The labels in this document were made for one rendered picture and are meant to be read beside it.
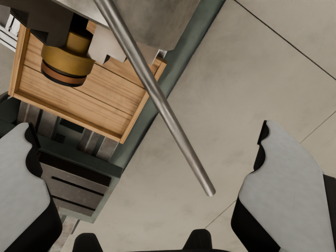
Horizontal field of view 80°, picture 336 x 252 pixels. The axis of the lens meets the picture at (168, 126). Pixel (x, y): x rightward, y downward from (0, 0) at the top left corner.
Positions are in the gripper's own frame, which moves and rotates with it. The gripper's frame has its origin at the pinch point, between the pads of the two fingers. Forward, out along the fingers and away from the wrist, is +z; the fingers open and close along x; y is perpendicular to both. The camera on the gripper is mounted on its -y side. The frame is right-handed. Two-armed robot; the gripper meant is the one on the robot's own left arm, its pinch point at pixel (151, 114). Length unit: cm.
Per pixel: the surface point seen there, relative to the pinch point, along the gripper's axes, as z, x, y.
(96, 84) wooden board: 46, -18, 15
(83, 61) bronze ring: 24.3, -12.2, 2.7
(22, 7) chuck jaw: 17.8, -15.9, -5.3
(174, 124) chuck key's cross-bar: 4.8, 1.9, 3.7
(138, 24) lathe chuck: 14.3, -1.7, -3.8
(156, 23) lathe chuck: 15.8, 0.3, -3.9
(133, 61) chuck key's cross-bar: 5.4, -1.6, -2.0
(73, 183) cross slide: 38, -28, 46
